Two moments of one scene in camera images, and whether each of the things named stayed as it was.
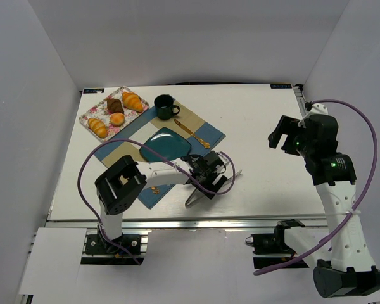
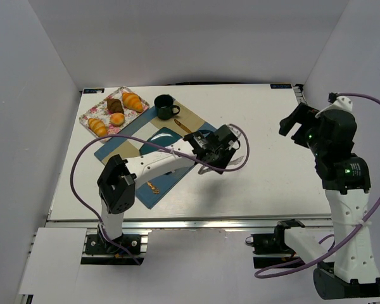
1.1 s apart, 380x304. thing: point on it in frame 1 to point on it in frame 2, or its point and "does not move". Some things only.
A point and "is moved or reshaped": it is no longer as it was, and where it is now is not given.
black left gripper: (211, 184) to (220, 157)
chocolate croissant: (114, 106) does not move
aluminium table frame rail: (178, 223) does not move
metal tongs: (197, 195) is moved or reshaped
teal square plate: (168, 142) does not move
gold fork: (155, 190) does not move
